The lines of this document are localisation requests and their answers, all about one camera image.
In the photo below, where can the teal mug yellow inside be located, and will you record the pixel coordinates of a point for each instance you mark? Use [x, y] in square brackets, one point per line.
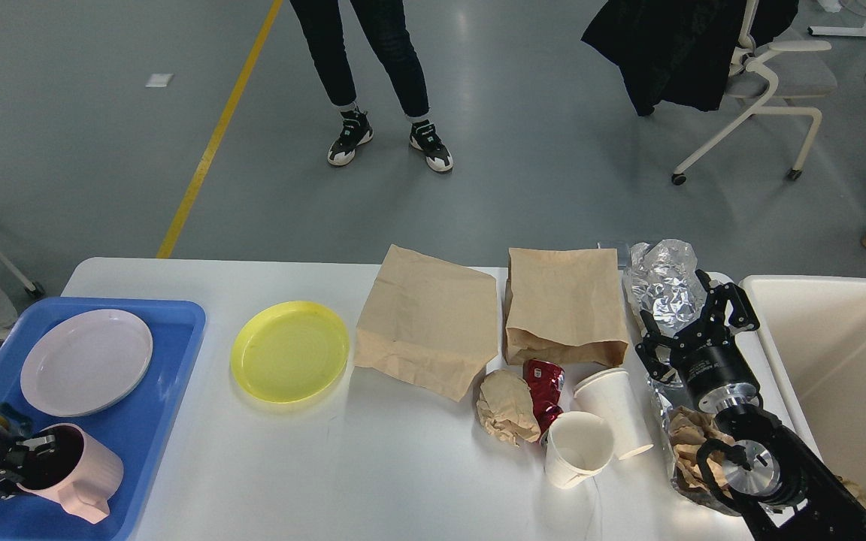
[16, 423]

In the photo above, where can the white office chair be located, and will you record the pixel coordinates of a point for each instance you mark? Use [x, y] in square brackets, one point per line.
[768, 82]

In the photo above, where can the crushed red can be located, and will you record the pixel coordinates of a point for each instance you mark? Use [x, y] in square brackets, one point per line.
[545, 381]

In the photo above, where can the foil bag with paper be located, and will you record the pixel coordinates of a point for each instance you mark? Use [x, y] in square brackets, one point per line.
[683, 431]

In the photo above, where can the pink ribbed mug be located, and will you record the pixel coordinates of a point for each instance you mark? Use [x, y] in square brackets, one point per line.
[81, 475]

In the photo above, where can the blue plastic tray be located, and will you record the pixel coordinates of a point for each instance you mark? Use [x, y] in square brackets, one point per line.
[136, 428]

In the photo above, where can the crumpled aluminium foil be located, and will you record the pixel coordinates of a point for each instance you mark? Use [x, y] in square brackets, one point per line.
[660, 279]

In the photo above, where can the white pink plate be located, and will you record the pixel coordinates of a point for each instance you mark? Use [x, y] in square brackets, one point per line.
[87, 363]

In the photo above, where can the left brown paper bag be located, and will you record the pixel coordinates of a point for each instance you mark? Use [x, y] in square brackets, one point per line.
[428, 322]

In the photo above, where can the upright white paper cup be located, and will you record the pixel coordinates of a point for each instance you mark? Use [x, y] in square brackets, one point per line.
[579, 446]

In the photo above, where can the lying white paper cup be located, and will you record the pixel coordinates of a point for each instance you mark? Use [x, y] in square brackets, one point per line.
[609, 395]

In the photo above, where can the right brown paper bag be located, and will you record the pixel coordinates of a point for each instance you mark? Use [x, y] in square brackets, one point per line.
[564, 307]

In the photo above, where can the crumpled brown paper ball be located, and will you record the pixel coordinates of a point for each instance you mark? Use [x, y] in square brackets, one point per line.
[505, 408]

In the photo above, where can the black jacket on chair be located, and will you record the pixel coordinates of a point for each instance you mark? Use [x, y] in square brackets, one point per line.
[674, 51]

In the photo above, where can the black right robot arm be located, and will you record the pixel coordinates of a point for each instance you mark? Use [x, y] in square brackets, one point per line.
[768, 475]

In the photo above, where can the brown paper bag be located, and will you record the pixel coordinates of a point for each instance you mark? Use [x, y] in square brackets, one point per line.
[564, 307]
[428, 322]

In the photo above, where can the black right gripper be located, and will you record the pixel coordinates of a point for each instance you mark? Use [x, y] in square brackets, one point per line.
[715, 376]

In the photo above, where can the yellow plastic plate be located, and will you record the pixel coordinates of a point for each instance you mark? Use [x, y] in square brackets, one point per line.
[290, 352]

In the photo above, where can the white plastic bin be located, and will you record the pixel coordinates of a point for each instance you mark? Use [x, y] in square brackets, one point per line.
[813, 332]

